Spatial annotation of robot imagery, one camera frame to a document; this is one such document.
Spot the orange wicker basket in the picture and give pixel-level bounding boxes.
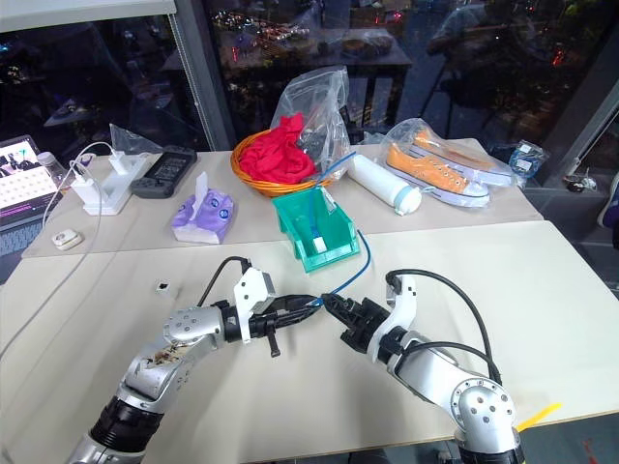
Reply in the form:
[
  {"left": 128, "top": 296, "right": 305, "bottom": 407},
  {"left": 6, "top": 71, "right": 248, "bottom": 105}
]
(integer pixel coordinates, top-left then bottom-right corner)
[{"left": 230, "top": 128, "right": 336, "bottom": 197}]

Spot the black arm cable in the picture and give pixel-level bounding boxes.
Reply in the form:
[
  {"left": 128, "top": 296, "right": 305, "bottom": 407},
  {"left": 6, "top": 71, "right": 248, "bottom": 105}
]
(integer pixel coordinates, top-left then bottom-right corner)
[
  {"left": 385, "top": 269, "right": 504, "bottom": 386},
  {"left": 196, "top": 255, "right": 253, "bottom": 308}
]

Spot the orange canvas sneaker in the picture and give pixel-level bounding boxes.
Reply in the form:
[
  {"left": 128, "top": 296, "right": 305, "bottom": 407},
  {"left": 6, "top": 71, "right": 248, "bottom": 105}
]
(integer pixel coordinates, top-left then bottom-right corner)
[
  {"left": 413, "top": 128, "right": 514, "bottom": 188},
  {"left": 385, "top": 141, "right": 490, "bottom": 210}
]

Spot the purple and white object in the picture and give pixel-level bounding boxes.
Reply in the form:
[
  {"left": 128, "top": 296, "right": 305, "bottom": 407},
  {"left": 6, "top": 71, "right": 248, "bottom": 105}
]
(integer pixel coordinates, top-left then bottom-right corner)
[{"left": 599, "top": 182, "right": 619, "bottom": 229}]

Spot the blue network cable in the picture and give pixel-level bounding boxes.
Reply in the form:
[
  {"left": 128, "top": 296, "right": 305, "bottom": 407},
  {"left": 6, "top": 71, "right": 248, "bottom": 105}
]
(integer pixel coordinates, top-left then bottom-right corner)
[
  {"left": 319, "top": 229, "right": 373, "bottom": 304},
  {"left": 305, "top": 190, "right": 323, "bottom": 242}
]

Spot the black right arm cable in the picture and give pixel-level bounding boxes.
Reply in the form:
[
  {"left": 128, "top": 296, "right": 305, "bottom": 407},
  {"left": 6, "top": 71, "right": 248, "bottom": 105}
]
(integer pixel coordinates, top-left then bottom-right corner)
[{"left": 385, "top": 269, "right": 504, "bottom": 386}]

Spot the small bag with blue cable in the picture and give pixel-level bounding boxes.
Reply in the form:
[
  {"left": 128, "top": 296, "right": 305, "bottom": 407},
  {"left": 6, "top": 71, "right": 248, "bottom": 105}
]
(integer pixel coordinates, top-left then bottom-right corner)
[{"left": 507, "top": 139, "right": 550, "bottom": 188}]

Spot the purple tissue pack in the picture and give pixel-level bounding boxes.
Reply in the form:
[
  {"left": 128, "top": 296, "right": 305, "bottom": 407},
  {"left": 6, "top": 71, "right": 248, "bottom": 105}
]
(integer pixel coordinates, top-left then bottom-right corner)
[{"left": 169, "top": 171, "right": 239, "bottom": 245}]

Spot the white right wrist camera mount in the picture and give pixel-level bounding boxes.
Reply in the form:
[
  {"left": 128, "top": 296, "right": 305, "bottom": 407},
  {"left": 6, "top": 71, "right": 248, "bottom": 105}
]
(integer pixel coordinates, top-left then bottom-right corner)
[{"left": 366, "top": 273, "right": 419, "bottom": 364}]

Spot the clear bottle with white cap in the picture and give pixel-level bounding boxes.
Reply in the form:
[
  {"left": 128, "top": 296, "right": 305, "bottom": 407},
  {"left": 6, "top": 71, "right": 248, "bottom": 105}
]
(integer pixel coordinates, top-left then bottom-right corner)
[{"left": 37, "top": 151, "right": 70, "bottom": 183}]

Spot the clear plastic zip bag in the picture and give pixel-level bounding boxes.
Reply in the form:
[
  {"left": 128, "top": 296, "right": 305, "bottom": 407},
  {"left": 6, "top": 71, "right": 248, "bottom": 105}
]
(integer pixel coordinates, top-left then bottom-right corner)
[{"left": 277, "top": 65, "right": 360, "bottom": 183}]

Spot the black handheld game console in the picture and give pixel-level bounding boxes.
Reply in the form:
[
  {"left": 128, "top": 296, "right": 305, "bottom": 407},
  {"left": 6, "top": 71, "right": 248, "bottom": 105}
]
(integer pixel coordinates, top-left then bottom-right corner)
[{"left": 130, "top": 150, "right": 198, "bottom": 200}]

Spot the red cloth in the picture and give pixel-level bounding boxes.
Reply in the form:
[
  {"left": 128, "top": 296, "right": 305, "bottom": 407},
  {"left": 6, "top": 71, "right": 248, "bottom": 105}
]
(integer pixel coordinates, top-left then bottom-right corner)
[{"left": 240, "top": 113, "right": 318, "bottom": 186}]

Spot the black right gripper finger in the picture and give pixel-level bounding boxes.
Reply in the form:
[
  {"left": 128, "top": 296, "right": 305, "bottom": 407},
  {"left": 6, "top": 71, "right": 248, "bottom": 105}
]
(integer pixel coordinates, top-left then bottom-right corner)
[
  {"left": 323, "top": 302, "right": 353, "bottom": 332},
  {"left": 321, "top": 291, "right": 363, "bottom": 311}
]

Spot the green plastic bin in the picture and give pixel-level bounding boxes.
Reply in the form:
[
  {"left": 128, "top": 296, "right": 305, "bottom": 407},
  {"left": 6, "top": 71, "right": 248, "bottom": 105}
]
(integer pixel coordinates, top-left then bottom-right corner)
[{"left": 270, "top": 187, "right": 363, "bottom": 276}]

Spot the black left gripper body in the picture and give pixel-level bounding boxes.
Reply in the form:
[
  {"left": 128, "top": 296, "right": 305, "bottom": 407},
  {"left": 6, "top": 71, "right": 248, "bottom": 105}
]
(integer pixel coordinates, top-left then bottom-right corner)
[{"left": 249, "top": 294, "right": 299, "bottom": 360}]

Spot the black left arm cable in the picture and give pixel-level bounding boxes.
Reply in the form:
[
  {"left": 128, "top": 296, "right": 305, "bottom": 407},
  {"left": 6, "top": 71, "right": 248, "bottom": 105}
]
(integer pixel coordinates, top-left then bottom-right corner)
[{"left": 196, "top": 255, "right": 253, "bottom": 308}]

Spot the white charging cable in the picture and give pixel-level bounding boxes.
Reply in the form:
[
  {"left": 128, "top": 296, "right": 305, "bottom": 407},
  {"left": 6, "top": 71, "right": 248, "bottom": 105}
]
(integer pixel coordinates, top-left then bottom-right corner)
[
  {"left": 42, "top": 142, "right": 117, "bottom": 217},
  {"left": 0, "top": 163, "right": 105, "bottom": 362}
]

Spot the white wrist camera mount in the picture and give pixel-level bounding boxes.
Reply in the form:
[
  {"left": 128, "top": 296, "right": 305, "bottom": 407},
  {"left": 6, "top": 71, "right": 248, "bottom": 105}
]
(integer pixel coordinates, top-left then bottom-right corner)
[
  {"left": 366, "top": 273, "right": 419, "bottom": 364},
  {"left": 232, "top": 267, "right": 278, "bottom": 345}
]

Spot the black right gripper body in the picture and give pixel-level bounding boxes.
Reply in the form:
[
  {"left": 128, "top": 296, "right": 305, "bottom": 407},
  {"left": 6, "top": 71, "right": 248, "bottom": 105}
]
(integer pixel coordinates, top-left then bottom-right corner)
[{"left": 339, "top": 297, "right": 392, "bottom": 354}]

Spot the open laptop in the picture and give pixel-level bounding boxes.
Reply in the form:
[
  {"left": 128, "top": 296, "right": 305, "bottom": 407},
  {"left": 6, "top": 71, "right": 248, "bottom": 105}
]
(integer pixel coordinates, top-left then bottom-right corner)
[{"left": 0, "top": 134, "right": 67, "bottom": 257}]

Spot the clear plastic shoe bag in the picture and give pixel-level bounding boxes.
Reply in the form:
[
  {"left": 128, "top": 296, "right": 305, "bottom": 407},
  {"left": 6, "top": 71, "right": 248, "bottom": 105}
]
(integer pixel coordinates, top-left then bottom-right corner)
[{"left": 381, "top": 117, "right": 521, "bottom": 211}]

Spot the small clear plastic bag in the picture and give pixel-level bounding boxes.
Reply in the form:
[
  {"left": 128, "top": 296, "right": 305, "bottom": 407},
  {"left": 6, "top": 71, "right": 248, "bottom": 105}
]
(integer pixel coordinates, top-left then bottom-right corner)
[{"left": 109, "top": 123, "right": 163, "bottom": 157}]

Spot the white bottle with pale cap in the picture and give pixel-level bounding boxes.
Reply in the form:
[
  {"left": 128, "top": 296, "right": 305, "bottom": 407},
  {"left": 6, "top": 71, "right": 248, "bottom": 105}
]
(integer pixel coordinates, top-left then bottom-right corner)
[{"left": 348, "top": 153, "right": 425, "bottom": 218}]

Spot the yellow plastic strip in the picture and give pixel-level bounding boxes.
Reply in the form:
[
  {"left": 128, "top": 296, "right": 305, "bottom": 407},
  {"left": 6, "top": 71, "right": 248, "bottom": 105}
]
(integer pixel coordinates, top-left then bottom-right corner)
[{"left": 516, "top": 401, "right": 564, "bottom": 432}]

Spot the white earbud case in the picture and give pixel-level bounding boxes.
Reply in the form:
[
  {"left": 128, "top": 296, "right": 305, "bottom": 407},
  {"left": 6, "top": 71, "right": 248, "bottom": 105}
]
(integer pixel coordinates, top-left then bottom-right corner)
[{"left": 51, "top": 230, "right": 85, "bottom": 252}]

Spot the white power strip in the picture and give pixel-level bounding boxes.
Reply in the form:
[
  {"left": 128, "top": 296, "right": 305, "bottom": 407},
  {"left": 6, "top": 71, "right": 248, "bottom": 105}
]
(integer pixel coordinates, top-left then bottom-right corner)
[{"left": 82, "top": 149, "right": 152, "bottom": 217}]

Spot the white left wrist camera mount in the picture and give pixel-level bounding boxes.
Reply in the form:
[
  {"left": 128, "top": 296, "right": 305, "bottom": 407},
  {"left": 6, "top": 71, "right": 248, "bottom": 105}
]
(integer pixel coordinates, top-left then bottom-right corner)
[{"left": 232, "top": 267, "right": 278, "bottom": 345}]

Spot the grey window frame post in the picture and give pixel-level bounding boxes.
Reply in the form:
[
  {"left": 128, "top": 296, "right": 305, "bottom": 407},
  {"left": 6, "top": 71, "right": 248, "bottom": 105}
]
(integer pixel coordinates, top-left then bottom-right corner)
[{"left": 166, "top": 0, "right": 229, "bottom": 152}]

